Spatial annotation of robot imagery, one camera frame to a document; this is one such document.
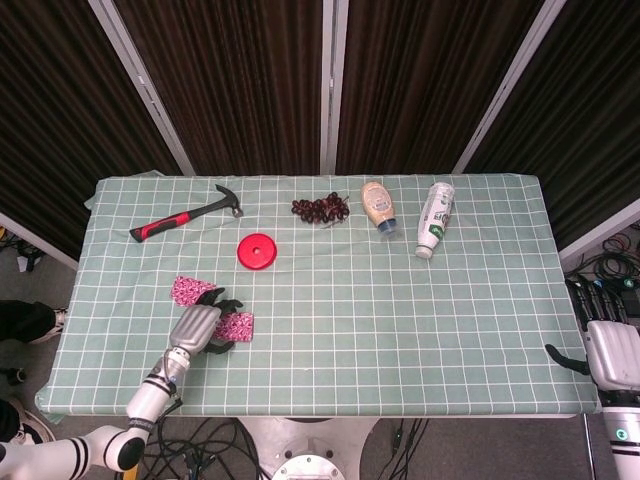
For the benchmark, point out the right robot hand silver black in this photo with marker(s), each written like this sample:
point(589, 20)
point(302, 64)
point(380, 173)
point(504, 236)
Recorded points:
point(615, 355)

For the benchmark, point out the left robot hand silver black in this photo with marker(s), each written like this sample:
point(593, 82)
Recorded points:
point(197, 325)

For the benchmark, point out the pink patterned packet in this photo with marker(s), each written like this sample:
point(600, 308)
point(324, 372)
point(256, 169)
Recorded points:
point(241, 326)
point(186, 290)

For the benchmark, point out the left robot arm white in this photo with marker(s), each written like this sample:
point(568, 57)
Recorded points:
point(150, 395)

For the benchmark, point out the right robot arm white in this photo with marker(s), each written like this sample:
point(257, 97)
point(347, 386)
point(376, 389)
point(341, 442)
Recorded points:
point(622, 440)

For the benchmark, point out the red round disc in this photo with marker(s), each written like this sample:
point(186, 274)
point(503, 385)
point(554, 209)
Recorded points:
point(256, 252)

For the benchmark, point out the red black claw hammer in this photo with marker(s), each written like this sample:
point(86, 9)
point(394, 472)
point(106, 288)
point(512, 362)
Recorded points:
point(165, 225)

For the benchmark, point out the dark red grape bunch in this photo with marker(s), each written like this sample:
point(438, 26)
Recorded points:
point(320, 210)

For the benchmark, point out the person leg dark trousers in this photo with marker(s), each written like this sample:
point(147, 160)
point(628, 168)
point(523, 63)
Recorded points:
point(25, 322)

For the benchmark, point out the green checked tablecloth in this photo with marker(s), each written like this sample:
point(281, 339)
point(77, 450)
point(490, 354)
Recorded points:
point(375, 340)

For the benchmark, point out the beige squeeze sauce bottle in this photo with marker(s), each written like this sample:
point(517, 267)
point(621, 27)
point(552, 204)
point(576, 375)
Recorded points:
point(378, 205)

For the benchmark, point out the white green drink bottle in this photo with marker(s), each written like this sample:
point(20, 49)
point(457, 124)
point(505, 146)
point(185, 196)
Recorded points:
point(436, 220)

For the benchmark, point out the dark brown curtain panel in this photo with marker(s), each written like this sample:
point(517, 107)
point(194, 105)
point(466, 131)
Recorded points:
point(425, 85)
point(55, 125)
point(590, 125)
point(240, 85)

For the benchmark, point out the white partition base rail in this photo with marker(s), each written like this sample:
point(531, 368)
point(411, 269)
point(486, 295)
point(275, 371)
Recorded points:
point(40, 240)
point(600, 230)

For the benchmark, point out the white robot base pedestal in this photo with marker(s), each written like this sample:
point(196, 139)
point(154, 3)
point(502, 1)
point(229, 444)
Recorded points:
point(305, 445)

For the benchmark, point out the white partition post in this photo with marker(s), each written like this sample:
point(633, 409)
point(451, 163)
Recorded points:
point(142, 90)
point(505, 90)
point(333, 85)

